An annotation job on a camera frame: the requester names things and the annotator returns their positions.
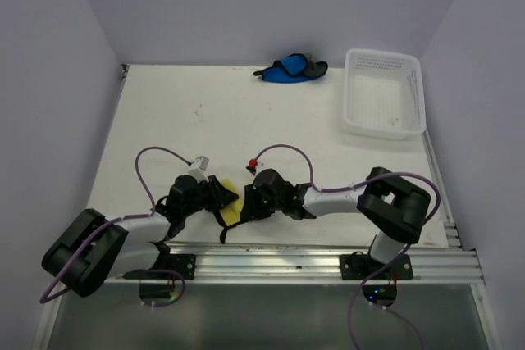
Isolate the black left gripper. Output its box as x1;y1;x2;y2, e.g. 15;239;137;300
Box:
182;174;237;217

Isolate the yellow towel black trim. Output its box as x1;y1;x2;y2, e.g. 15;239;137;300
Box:
214;178;244;244

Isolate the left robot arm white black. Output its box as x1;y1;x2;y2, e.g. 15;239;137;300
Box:
41;175;240;298

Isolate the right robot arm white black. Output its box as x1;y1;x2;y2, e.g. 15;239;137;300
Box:
240;167;431;279

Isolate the blue towel dark trim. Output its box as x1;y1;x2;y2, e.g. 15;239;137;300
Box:
253;53;329;84

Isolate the white plastic basket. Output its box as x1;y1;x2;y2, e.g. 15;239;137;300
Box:
342;48;427;140

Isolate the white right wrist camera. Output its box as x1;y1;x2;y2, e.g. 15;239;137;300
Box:
245;158;260;174

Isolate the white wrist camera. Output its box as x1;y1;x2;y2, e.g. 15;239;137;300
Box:
188;156;209;183
245;158;260;174

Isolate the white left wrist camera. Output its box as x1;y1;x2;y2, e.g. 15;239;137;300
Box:
188;156;209;183

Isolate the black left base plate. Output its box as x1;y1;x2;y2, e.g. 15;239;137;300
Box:
123;254;196;280

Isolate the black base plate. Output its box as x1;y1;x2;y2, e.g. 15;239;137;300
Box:
339;251;414;280
123;254;196;280

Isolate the aluminium mounting rail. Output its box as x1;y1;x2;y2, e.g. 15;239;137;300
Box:
52;243;487;285

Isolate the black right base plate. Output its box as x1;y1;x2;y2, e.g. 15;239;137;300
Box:
339;251;414;280

